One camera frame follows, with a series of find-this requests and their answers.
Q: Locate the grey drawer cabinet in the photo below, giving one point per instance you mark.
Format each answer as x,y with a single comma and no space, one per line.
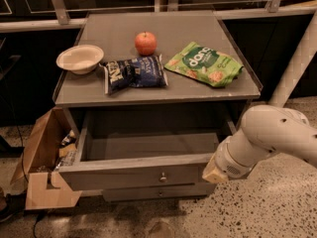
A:
183,99

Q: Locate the grey drawer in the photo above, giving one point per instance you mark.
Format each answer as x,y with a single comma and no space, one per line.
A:
200,189
118,156

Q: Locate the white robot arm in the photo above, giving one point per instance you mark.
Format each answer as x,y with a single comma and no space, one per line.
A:
267,130

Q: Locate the white paper bowl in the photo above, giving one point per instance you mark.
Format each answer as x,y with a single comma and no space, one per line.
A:
80,59

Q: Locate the red apple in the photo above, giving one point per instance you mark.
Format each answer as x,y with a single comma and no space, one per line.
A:
145,43

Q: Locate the dark blue chip bag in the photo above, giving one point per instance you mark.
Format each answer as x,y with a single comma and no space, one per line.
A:
138,72

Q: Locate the green snack bag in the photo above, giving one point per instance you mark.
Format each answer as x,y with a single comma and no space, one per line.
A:
205,65

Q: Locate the grey top drawer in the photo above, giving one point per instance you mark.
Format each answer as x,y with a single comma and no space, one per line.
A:
118,156

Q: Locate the brown cardboard box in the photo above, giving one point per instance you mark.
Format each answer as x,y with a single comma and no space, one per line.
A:
46,188

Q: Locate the metal railing frame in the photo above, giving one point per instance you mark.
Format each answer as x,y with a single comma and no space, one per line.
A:
37,15

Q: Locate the grey middle drawer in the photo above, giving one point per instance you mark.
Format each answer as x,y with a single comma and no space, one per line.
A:
200,189

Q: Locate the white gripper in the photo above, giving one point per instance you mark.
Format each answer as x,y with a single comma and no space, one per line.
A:
229,164

